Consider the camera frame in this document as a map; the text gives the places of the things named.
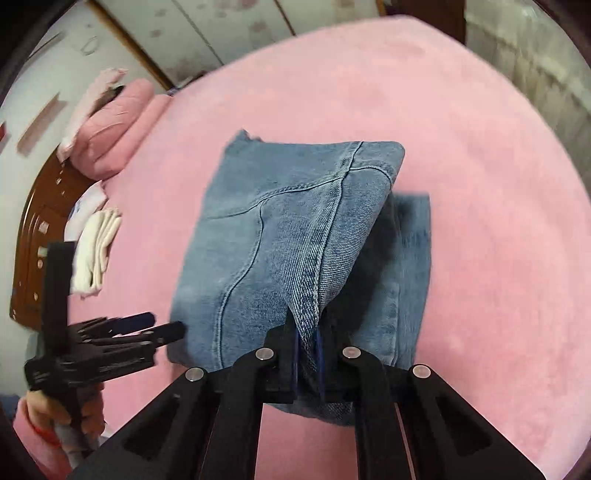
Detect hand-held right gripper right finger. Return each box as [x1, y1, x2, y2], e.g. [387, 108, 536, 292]
[314, 323, 546, 480]

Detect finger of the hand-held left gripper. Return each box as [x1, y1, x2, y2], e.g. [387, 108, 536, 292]
[139, 321, 187, 346]
[105, 312, 156, 334]

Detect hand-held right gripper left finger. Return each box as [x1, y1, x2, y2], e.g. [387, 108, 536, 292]
[81, 318, 301, 480]

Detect blue denim jacket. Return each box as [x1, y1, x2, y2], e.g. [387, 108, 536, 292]
[166, 129, 432, 428]

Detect person's left hand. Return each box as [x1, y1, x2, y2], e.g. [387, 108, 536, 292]
[28, 385, 106, 445]

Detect folded cream cloth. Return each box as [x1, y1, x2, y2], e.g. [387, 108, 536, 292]
[71, 208, 123, 297]

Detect wooden headboard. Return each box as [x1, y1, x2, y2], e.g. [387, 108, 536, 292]
[9, 151, 100, 331]

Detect pink sweater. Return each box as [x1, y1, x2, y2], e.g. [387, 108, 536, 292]
[10, 399, 63, 480]

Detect white printed cloth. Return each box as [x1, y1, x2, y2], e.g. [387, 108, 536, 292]
[64, 184, 110, 241]

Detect pink pillow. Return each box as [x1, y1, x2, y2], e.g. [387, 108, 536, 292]
[69, 78, 172, 182]

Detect light pink cloth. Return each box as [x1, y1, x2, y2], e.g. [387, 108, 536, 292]
[56, 68, 129, 161]

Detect pink fleece blanket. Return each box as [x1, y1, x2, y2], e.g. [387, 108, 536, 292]
[60, 14, 591, 480]

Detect white floral wardrobe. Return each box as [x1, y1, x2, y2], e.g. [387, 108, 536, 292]
[88, 0, 385, 95]

